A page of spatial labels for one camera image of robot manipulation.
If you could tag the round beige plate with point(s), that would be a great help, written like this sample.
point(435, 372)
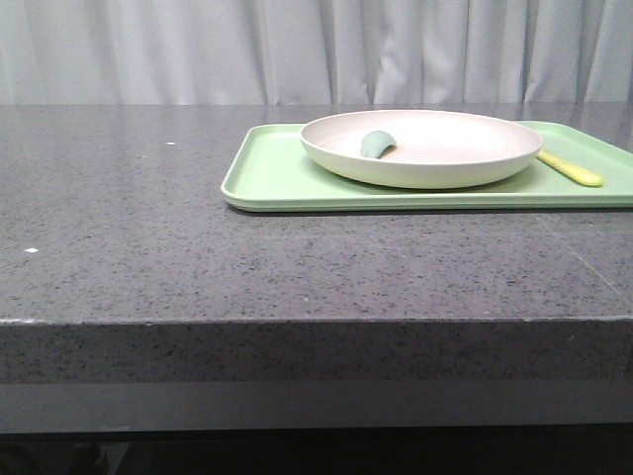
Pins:
point(435, 149)

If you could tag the yellow plastic fork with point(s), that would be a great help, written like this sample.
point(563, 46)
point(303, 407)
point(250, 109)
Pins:
point(572, 171)

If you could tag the light green serving tray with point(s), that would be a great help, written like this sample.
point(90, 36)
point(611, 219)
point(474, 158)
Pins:
point(271, 172)

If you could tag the pale green plastic spoon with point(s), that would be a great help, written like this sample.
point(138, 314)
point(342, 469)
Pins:
point(376, 143)

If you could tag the white pleated curtain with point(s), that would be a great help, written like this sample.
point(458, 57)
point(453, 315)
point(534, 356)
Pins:
point(315, 52)

